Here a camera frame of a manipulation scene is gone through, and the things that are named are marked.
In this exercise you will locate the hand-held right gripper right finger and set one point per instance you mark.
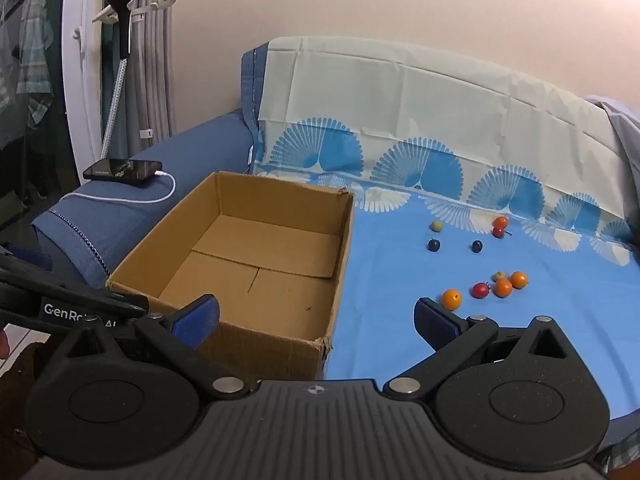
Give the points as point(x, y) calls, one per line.
point(437, 327)

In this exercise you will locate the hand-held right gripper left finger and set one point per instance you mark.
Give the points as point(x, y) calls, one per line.
point(197, 319)

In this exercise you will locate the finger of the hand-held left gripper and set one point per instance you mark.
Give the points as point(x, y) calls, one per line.
point(75, 287)

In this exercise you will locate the small orange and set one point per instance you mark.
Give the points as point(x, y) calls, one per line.
point(451, 299)
point(518, 279)
point(503, 287)

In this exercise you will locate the small beige fruit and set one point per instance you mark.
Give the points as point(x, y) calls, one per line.
point(499, 275)
point(437, 226)

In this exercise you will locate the brown cardboard box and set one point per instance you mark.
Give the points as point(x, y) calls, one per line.
point(280, 280)

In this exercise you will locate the red cherry tomato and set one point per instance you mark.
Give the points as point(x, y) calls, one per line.
point(498, 232)
point(480, 290)

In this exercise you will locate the dark blue berry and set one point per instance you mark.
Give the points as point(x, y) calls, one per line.
point(477, 246)
point(434, 245)

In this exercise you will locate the orange-red cherry tomato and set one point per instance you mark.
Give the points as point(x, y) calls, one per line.
point(500, 221)

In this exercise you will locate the black smartphone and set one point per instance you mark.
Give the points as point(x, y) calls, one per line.
point(120, 170)

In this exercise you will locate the blue sofa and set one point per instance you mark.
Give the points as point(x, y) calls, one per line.
point(200, 145)

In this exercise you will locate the grey curtain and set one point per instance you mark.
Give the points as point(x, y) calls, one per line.
point(155, 85)

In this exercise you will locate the striped hanging shirt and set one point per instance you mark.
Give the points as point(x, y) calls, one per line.
point(37, 60)

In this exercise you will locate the grey cloth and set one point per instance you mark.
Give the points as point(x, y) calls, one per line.
point(625, 125)

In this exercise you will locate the black garment steamer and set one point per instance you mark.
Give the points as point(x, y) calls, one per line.
point(120, 0)

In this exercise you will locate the white door frame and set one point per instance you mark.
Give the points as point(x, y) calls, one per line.
point(82, 85)

